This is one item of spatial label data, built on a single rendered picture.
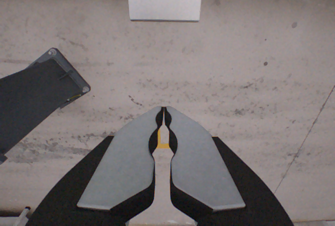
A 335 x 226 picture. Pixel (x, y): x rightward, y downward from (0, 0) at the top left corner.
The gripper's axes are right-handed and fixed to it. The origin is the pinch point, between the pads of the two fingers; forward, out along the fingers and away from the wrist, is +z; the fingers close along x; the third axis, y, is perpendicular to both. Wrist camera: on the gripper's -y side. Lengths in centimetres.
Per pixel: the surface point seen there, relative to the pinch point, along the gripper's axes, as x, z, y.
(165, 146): 2, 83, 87
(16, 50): -88, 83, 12
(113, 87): -33, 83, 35
